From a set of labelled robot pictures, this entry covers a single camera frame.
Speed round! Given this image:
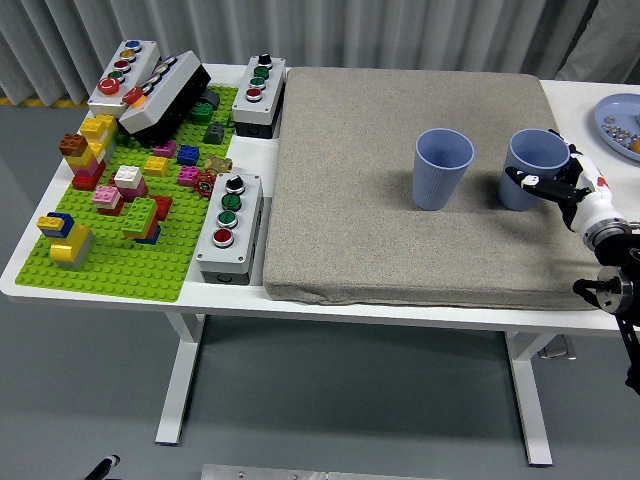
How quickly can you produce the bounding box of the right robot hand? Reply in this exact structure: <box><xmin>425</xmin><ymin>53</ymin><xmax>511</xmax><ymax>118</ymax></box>
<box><xmin>503</xmin><ymin>128</ymin><xmax>626</xmax><ymax>236</ymax></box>

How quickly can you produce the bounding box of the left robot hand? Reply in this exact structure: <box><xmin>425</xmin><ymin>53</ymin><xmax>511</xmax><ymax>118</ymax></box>
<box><xmin>85</xmin><ymin>454</ymin><xmax>121</xmax><ymax>480</ymax></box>

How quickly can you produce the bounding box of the blue ribbed plastic cup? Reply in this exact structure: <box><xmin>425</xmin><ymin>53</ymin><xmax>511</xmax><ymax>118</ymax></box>
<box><xmin>411</xmin><ymin>127</ymin><xmax>475</xmax><ymax>212</ymax></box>
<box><xmin>498</xmin><ymin>128</ymin><xmax>572</xmax><ymax>213</ymax></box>

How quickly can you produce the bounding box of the light blue plate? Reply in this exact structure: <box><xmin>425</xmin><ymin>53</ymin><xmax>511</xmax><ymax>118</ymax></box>
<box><xmin>593</xmin><ymin>92</ymin><xmax>640</xmax><ymax>162</ymax></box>

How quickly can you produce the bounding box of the white table leg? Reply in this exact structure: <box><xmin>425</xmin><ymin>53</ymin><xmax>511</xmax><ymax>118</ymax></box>
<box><xmin>503</xmin><ymin>330</ymin><xmax>554</xmax><ymax>468</ymax></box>
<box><xmin>154</xmin><ymin>312</ymin><xmax>206</xmax><ymax>446</ymax></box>

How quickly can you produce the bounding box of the green studded baseplate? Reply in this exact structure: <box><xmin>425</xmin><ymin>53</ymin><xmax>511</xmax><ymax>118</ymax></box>
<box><xmin>14</xmin><ymin>84</ymin><xmax>240</xmax><ymax>304</ymax></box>

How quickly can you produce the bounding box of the blue yellow grey brick stack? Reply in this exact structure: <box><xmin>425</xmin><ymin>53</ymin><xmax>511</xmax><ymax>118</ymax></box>
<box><xmin>36</xmin><ymin>211</ymin><xmax>96</xmax><ymax>271</ymax></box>

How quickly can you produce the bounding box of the grey-brown fabric mat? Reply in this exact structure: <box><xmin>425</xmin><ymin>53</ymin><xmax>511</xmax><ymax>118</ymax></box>
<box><xmin>263</xmin><ymin>67</ymin><xmax>617</xmax><ymax>311</ymax></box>

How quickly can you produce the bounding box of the green orange red brick stack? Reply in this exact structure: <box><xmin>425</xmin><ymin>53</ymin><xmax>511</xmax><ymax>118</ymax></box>
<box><xmin>121</xmin><ymin>195</ymin><xmax>174</xmax><ymax>246</ymax></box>

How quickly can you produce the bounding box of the pink white red brick stack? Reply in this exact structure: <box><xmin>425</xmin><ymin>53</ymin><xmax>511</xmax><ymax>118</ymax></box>
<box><xmin>91</xmin><ymin>184</ymin><xmax>125</xmax><ymax>217</ymax></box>

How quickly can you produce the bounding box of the four-button grey control box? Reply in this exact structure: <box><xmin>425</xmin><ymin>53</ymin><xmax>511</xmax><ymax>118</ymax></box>
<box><xmin>195</xmin><ymin>172</ymin><xmax>265</xmax><ymax>286</ymax></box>

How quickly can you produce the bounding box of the grey pleated curtain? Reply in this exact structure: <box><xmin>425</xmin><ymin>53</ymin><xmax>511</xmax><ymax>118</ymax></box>
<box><xmin>0</xmin><ymin>0</ymin><xmax>640</xmax><ymax>107</ymax></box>

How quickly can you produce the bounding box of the brass valve with red handwheel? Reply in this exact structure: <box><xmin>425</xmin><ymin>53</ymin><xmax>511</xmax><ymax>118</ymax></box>
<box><xmin>193</xmin><ymin>154</ymin><xmax>234</xmax><ymax>198</ymax></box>

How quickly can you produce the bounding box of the brown yellow red brick stack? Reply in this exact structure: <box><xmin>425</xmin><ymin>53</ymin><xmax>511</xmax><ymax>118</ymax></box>
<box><xmin>58</xmin><ymin>132</ymin><xmax>109</xmax><ymax>191</ymax></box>

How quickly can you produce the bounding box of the three-button grey control box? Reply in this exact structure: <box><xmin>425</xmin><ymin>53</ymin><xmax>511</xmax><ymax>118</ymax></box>
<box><xmin>231</xmin><ymin>53</ymin><xmax>288</xmax><ymax>139</ymax></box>

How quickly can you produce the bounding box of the yellow white brick stack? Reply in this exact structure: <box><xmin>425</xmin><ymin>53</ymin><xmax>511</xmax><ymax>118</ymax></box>
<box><xmin>79</xmin><ymin>113</ymin><xmax>119</xmax><ymax>151</ymax></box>

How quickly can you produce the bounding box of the five-button white control box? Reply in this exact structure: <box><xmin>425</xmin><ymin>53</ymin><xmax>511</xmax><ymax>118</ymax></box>
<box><xmin>87</xmin><ymin>39</ymin><xmax>161</xmax><ymax>120</ymax></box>

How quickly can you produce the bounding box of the green brick with grey arch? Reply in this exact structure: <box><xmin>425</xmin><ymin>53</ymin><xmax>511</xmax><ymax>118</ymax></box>
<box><xmin>187</xmin><ymin>89</ymin><xmax>224</xmax><ymax>124</ymax></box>

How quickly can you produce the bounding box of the yellow floor tape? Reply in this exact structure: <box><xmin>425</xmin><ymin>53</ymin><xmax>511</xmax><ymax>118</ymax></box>
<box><xmin>0</xmin><ymin>97</ymin><xmax>91</xmax><ymax>109</ymax></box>

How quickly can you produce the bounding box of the tilted white black control box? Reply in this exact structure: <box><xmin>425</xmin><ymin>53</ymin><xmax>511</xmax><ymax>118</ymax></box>
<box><xmin>118</xmin><ymin>49</ymin><xmax>213</xmax><ymax>149</ymax></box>

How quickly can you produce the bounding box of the grey metal bracket under table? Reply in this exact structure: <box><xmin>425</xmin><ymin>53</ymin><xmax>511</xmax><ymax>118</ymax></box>
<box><xmin>538</xmin><ymin>335</ymin><xmax>577</xmax><ymax>361</ymax></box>

